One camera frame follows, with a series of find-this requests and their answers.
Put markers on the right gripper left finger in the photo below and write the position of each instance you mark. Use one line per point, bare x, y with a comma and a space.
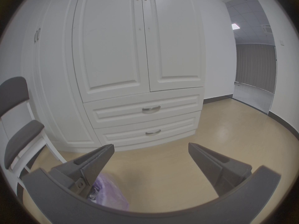
93, 169

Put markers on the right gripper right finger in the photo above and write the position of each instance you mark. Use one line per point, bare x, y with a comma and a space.
209, 169

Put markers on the purple plastic bag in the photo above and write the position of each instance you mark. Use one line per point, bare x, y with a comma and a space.
112, 195

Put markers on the white chair dark grey seat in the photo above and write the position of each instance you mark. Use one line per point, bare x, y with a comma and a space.
21, 136

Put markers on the grey curtain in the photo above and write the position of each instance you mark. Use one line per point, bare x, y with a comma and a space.
254, 66

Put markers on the white wardrobe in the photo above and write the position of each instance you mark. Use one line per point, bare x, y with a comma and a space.
112, 55

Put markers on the ceiling light panel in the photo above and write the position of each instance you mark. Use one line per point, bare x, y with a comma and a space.
236, 26

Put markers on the white wall switch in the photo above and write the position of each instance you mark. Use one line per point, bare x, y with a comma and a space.
282, 42

